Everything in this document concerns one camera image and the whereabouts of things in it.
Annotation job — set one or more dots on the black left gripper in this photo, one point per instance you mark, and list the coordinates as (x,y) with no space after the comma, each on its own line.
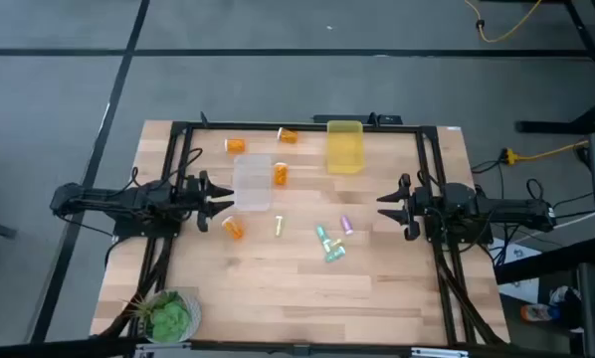
(192,199)

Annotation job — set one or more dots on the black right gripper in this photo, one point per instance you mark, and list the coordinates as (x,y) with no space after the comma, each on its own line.
(419,205)

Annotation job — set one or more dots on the orange pill bottle white cap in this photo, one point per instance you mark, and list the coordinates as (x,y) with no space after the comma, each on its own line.
(236,145)
(280,174)
(233,228)
(287,135)

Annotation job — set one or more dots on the purple pill vial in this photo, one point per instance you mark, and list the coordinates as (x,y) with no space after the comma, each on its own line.
(346,225)

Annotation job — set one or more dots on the small yellow pill vial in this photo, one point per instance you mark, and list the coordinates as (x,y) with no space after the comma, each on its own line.
(336,243)
(278,226)

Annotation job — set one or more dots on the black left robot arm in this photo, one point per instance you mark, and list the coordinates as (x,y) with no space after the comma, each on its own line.
(128,199)

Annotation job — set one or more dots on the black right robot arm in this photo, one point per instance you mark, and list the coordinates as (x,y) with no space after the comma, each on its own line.
(501,209)

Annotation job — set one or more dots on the clear frosted plastic bin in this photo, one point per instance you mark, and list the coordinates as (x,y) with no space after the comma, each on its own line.
(252,183)

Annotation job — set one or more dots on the yellow translucent plastic bin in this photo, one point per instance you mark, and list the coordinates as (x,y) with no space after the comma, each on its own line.
(345,147)

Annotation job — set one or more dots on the teal pill vial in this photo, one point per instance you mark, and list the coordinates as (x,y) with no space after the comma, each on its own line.
(322,236)
(336,254)

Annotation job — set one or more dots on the black bar device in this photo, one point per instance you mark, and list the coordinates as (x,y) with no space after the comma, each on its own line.
(389,120)

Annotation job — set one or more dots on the green succulent in white pot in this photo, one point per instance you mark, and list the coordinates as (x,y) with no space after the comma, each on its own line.
(170,318)

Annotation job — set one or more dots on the white printed sheet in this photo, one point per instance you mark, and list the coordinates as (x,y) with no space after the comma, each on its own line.
(524,293)

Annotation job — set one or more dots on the black floor beam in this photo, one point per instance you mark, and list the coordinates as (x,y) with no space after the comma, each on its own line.
(546,261)

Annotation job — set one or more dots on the orange drink bottle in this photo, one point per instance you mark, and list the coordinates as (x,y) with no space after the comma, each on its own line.
(538,313)

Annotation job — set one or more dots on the small black frame clip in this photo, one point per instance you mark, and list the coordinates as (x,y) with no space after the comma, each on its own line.
(204,119)

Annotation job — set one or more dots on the black aluminium table frame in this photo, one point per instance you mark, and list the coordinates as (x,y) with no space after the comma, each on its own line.
(257,126)

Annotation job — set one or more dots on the silver aluminium bracket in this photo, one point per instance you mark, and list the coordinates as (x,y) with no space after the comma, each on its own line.
(439,353)

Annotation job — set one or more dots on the black desk leg frame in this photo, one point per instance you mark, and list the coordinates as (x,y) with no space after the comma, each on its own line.
(551,127)

